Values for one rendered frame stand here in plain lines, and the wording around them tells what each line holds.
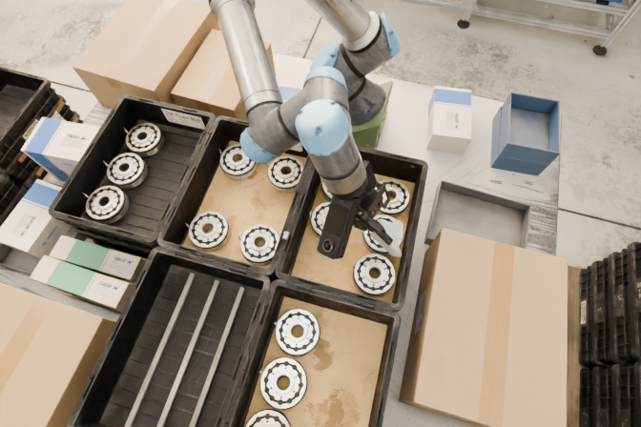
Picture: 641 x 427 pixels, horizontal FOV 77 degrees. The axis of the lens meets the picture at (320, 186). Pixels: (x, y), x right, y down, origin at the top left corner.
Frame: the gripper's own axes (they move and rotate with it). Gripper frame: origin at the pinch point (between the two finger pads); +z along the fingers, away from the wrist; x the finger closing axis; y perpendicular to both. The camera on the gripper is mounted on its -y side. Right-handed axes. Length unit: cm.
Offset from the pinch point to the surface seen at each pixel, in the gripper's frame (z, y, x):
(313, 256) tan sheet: 15.3, -3.1, 19.2
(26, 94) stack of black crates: -8, -3, 173
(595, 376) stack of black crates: 104, 29, -49
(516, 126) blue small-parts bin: 32, 70, -6
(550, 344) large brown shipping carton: 29.2, 7.2, -35.1
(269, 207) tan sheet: 8.8, 2.1, 36.0
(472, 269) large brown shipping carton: 21.6, 13.4, -15.6
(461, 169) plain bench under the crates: 36, 51, 4
